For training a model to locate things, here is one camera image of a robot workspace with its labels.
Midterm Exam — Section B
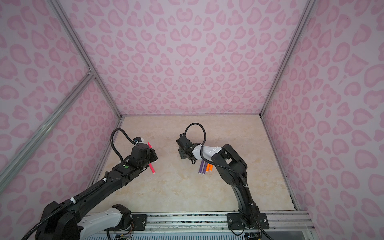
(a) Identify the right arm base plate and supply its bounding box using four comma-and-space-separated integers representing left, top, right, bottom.
226, 213, 270, 230

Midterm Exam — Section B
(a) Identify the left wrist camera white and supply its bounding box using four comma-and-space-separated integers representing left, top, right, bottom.
133, 137, 145, 145

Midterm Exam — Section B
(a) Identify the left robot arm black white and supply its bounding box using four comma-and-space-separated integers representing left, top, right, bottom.
30, 143, 158, 240

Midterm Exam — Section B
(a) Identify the diagonal aluminium frame bar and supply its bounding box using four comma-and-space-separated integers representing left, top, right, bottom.
1, 71, 95, 193

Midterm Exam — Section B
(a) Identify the purple marker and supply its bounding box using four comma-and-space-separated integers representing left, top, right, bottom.
199, 160, 204, 174
202, 162, 208, 175

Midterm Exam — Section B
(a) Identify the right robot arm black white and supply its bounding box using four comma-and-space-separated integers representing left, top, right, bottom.
176, 134, 260, 229

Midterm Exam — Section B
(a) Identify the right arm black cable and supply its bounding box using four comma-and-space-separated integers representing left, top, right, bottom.
183, 122, 275, 240

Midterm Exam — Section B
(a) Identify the pink marker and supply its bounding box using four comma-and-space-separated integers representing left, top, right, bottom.
148, 142, 157, 174

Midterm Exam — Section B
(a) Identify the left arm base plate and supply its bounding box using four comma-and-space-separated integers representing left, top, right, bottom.
106, 214, 148, 232

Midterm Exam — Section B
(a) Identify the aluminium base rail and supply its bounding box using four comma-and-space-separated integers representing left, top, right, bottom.
86, 211, 316, 240

